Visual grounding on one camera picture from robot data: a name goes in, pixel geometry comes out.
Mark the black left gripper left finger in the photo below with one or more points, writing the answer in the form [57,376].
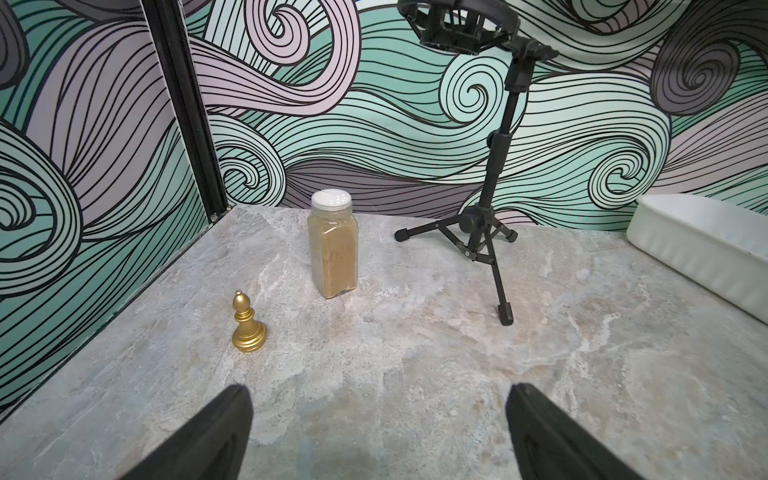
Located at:
[211,445]

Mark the gold chess bishop piece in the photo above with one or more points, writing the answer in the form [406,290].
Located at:
[250,334]

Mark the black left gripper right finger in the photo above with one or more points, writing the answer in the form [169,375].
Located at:
[549,444]

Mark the spice jar with white lid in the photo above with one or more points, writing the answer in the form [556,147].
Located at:
[333,237]

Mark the white plastic storage box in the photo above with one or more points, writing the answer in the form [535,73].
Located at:
[720,246]

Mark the black tripod headphone stand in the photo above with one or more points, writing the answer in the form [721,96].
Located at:
[471,27]

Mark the black vertical frame post left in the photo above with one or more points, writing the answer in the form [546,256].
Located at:
[167,27]

